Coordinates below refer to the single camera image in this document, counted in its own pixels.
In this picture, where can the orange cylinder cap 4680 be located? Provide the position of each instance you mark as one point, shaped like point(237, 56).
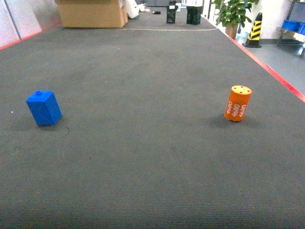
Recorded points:
point(237, 104)

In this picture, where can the blue rectangular block part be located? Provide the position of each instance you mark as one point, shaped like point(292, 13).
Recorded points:
point(44, 107)

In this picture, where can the metal flow rack shelf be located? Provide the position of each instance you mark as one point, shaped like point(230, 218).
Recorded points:
point(293, 26)

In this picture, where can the black crate left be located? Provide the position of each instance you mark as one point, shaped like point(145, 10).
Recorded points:
point(171, 9)

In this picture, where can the black crate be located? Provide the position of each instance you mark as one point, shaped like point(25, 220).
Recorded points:
point(194, 15)
point(171, 9)

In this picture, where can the white foam packaging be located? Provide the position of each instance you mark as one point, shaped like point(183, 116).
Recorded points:
point(132, 9)

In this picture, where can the black crate right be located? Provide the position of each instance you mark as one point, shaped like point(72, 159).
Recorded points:
point(194, 15)

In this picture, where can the yellow black traffic cone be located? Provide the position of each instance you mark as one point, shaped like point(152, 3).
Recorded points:
point(253, 40)

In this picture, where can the potted green plant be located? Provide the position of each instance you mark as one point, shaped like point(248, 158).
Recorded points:
point(232, 14)

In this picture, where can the large cardboard box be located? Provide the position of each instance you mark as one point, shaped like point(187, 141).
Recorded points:
point(92, 13)

